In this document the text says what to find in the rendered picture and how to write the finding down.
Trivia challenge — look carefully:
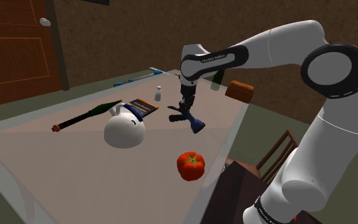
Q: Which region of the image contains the pale blue pen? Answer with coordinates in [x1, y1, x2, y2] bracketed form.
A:
[148, 67, 172, 76]

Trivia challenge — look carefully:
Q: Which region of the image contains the green and black rocket toy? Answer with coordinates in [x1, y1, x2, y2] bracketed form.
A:
[51, 99, 123, 133]

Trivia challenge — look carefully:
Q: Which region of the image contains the white round figure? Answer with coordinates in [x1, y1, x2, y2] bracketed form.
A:
[103, 103, 146, 149]

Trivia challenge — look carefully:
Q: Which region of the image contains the brown bread loaf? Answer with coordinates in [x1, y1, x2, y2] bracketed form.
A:
[224, 80, 255, 104]

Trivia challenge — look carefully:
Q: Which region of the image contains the clear green bottle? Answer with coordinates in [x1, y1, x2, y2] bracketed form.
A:
[210, 69, 226, 92]

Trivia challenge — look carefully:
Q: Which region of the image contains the dark book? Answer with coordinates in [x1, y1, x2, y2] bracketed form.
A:
[128, 98, 160, 118]

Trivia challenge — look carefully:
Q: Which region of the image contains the dark robot stand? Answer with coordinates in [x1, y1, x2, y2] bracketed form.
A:
[199, 160, 322, 224]

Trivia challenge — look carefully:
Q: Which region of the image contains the black and blue tool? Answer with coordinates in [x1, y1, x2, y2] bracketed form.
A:
[167, 101, 207, 134]

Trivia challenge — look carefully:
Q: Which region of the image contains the red tomato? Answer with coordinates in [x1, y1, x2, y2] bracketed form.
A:
[176, 151, 206, 182]

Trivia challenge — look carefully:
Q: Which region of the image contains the brown wooden door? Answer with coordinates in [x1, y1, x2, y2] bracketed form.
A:
[0, 0, 71, 110]

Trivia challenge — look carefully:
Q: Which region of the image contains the wooden chair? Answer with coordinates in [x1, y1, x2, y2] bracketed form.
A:
[224, 129, 300, 186]

